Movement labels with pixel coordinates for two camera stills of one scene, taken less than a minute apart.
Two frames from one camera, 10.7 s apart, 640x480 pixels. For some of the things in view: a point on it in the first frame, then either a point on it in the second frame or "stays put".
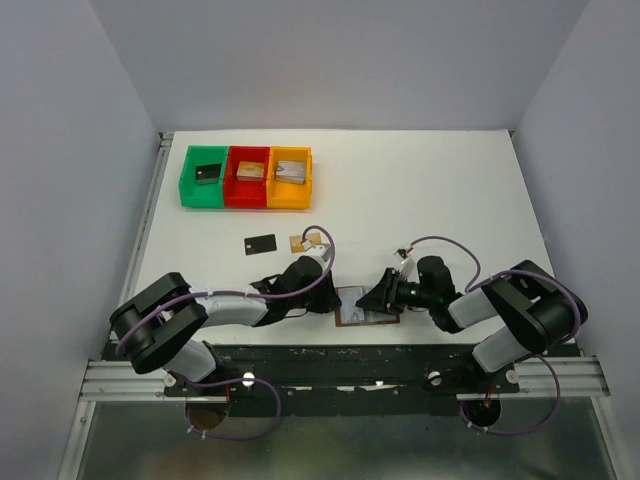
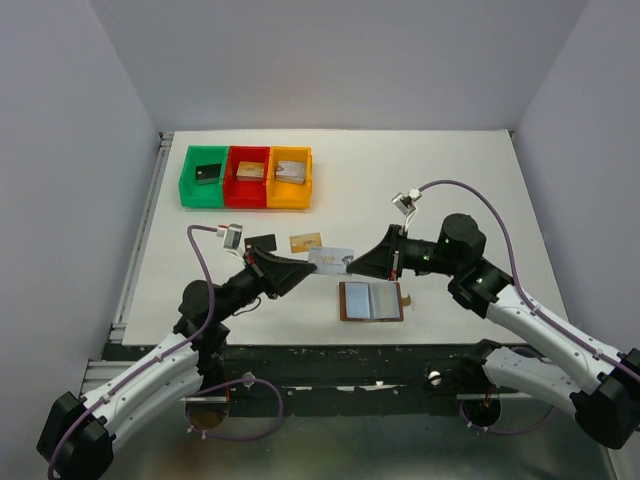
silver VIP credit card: [349, 311] → [330, 260]
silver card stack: [290, 171] stays put
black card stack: [208, 174] stays put
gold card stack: [248, 170] stays put
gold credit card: [295, 241] stays put
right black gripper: [384, 296] → [378, 261]
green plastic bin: [193, 194] stays put
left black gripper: [329, 301] → [276, 276]
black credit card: [260, 244] stays put
